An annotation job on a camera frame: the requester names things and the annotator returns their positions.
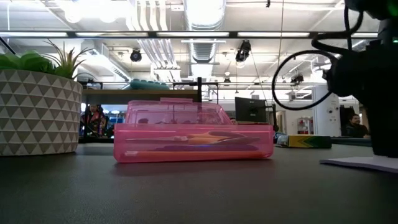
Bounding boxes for thin hanging black cable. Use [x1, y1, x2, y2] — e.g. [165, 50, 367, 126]
[277, 0, 285, 68]

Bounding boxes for pink translucent pencil case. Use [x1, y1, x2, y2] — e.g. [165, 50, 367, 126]
[113, 97, 275, 164]

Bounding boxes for wooden shelf with black frame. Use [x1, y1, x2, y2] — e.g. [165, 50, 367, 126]
[81, 77, 220, 144]

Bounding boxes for blue pen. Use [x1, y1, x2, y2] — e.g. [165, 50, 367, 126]
[155, 144, 259, 152]

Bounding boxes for white triangle-patterned plant pot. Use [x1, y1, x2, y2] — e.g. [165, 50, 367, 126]
[0, 68, 84, 156]

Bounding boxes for yellow green crayon box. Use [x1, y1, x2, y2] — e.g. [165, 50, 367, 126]
[275, 133, 332, 149]

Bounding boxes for black overhead light bar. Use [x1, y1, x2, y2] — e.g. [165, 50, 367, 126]
[0, 30, 379, 40]

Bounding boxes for black ceiling spotlight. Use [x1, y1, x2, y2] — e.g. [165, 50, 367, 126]
[290, 73, 305, 85]
[129, 49, 143, 62]

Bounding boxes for pale sticky note pad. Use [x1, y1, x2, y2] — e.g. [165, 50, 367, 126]
[319, 155, 398, 174]

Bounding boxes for green artificial plant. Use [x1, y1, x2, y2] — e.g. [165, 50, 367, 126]
[0, 39, 94, 81]

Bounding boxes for white round column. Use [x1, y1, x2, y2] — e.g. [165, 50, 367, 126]
[312, 85, 340, 138]

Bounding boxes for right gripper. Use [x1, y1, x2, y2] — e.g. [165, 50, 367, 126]
[323, 39, 398, 156]

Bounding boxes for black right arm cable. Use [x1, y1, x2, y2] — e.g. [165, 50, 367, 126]
[271, 6, 364, 111]

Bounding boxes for black overhead camera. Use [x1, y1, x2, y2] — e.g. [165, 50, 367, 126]
[235, 39, 252, 62]

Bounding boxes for red and white cabinet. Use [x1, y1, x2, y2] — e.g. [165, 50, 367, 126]
[297, 117, 314, 135]

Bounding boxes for black monitor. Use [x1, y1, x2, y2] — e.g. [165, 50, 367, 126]
[234, 96, 269, 124]

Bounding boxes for yellow-handled scissors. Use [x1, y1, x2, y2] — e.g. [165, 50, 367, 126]
[126, 130, 249, 147]

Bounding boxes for black aluminium table frame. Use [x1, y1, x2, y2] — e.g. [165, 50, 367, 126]
[79, 136, 373, 147]

